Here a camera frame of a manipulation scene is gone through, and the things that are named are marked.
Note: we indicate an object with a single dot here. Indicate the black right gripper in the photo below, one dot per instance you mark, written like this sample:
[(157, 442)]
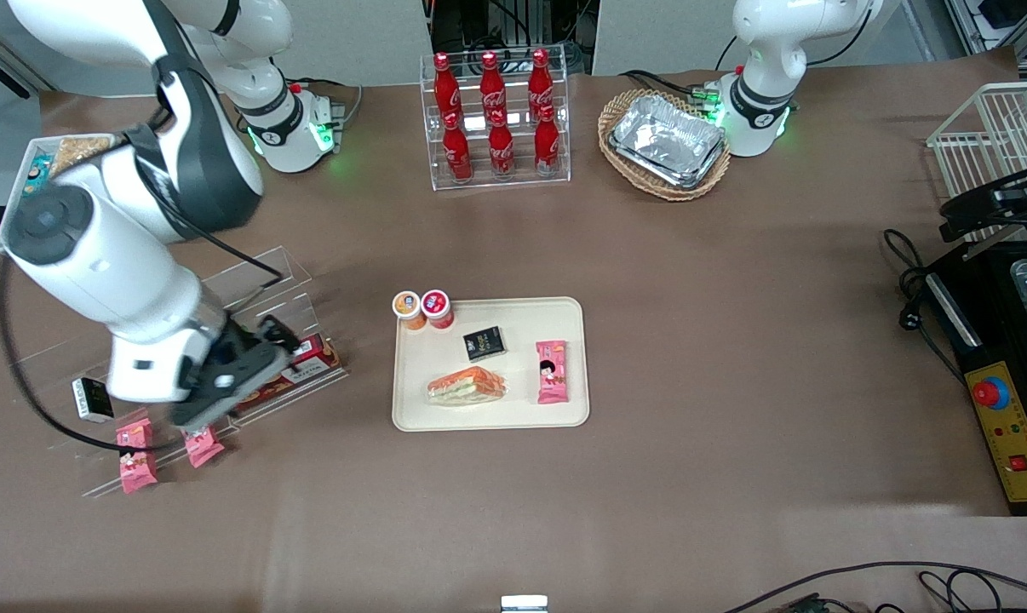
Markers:
[(243, 348)]

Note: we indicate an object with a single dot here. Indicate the triangle sandwich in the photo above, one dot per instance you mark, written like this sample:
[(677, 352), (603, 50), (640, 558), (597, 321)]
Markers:
[(467, 387)]

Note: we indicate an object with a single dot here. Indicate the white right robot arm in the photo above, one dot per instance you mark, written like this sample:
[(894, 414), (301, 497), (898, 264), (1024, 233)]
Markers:
[(105, 255)]

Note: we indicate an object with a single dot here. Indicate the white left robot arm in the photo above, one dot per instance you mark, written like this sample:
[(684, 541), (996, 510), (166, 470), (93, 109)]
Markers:
[(760, 102)]

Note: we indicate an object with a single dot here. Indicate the beige plastic serving tray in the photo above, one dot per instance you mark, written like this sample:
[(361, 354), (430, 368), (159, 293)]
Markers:
[(496, 417)]

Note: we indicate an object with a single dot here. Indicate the red cookie box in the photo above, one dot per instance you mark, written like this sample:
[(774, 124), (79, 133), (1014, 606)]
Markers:
[(318, 362)]

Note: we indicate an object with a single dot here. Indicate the clear acrylic tiered stand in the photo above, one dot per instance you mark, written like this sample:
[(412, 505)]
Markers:
[(284, 268)]

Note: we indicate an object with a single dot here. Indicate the orange lid cup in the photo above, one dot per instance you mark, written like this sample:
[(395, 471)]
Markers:
[(407, 306)]

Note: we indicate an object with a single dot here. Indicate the pink cartoon snack packet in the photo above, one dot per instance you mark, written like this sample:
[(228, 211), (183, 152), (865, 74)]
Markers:
[(203, 447), (136, 468), (552, 375)]

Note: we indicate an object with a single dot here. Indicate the red lid cup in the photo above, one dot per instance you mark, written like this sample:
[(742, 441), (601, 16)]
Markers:
[(436, 305)]

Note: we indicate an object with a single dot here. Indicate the small black carton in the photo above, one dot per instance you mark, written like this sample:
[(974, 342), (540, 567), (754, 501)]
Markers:
[(484, 344), (94, 400)]

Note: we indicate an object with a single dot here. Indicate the red cola bottle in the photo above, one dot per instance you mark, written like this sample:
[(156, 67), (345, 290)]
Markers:
[(457, 153), (492, 89), (540, 85), (547, 146), (502, 151), (446, 89)]

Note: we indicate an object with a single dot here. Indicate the golden cracker pack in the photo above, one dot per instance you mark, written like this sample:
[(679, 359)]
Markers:
[(79, 149)]

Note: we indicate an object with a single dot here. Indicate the teal snack packet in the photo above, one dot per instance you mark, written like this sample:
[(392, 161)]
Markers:
[(37, 174)]

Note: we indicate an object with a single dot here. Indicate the white rectangular dish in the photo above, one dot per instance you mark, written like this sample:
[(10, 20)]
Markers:
[(20, 174)]

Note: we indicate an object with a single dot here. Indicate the clear acrylic bottle rack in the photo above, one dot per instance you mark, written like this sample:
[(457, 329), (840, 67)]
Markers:
[(556, 166)]

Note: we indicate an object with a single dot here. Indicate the dark background equipment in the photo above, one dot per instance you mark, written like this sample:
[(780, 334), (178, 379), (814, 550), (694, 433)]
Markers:
[(479, 21)]

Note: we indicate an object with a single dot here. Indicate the oval light wicker basket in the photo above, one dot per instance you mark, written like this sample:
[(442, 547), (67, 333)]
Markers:
[(616, 111)]

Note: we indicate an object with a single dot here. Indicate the stacked aluminium foil trays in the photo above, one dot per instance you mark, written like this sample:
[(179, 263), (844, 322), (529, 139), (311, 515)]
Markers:
[(667, 136)]

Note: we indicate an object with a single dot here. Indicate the black sealing machine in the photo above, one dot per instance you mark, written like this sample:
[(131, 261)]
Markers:
[(990, 358)]

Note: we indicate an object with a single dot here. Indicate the red emergency stop button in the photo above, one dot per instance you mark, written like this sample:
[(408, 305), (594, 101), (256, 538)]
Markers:
[(989, 393)]

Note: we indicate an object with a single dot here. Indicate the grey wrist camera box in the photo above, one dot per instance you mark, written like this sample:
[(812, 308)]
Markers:
[(203, 413)]

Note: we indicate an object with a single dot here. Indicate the aluminium frame rack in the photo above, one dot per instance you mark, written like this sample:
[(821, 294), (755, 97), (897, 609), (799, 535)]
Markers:
[(990, 25)]

